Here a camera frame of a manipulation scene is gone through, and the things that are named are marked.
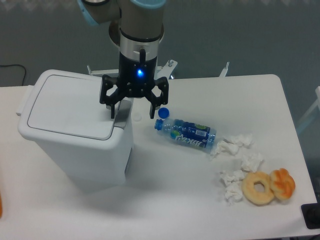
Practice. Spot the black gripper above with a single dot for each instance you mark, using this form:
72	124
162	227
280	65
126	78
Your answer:
135	80

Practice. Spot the white trash can lid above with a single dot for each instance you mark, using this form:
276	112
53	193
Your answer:
70	105

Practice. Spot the blue bottle cap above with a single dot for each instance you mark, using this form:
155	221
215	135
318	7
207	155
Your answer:
163	112

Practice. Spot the white trash can body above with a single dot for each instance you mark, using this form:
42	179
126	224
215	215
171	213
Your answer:
103	161

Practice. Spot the blue plastic water bottle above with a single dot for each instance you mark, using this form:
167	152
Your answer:
187	134

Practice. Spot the crumpled white tissue upper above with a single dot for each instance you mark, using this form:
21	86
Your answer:
230	144

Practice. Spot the crumpled white tissue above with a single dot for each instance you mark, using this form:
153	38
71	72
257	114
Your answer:
230	144
232	181
251	162

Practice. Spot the crumpled white tissue middle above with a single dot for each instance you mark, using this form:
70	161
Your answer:
251	162

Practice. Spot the crumpled white tissue lower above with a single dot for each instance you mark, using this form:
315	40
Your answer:
232	181

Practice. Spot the orange glazed pastry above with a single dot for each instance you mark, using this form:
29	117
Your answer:
282	184

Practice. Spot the orange object at edge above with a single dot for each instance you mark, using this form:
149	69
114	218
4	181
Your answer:
1	206

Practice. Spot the black device at corner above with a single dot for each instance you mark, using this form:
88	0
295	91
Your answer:
311	215

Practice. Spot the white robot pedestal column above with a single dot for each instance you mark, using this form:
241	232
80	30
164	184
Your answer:
113	32

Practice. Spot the plain ring doughnut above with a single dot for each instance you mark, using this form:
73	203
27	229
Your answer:
256	188

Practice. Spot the white frame at right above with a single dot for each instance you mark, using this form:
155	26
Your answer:
310	115

